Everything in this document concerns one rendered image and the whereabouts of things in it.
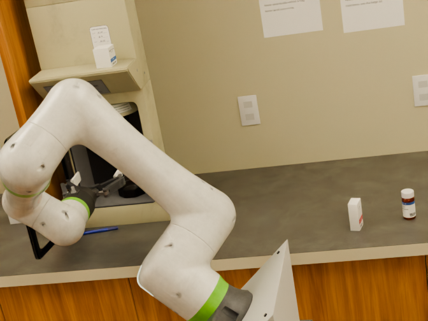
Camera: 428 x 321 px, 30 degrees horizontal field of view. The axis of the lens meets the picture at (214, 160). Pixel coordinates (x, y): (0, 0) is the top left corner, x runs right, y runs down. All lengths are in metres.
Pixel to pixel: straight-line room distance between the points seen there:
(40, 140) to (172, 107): 1.33
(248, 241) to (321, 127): 0.68
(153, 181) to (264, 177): 1.15
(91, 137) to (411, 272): 1.09
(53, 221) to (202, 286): 0.52
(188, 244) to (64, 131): 0.37
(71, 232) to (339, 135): 1.22
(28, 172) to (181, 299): 0.44
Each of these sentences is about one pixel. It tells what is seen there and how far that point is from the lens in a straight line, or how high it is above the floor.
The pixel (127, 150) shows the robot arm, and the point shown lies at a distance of 1.80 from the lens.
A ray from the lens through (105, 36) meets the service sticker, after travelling 2.54.
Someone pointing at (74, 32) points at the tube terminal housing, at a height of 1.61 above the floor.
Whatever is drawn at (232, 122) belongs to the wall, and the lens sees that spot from 3.00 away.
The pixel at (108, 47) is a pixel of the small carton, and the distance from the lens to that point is 2.46.
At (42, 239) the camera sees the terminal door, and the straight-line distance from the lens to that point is 2.55.
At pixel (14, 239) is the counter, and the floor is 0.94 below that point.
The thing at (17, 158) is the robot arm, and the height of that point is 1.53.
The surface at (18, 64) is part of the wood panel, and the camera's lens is 2.61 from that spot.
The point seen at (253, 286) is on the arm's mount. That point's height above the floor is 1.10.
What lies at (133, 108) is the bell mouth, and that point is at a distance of 2.65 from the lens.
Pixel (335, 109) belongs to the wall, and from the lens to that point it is 2.95.
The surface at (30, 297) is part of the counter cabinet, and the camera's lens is 2.67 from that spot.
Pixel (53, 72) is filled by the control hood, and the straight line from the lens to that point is 2.55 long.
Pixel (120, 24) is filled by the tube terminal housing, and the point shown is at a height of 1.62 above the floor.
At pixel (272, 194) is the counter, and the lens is 2.77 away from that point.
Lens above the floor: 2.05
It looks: 21 degrees down
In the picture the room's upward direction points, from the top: 10 degrees counter-clockwise
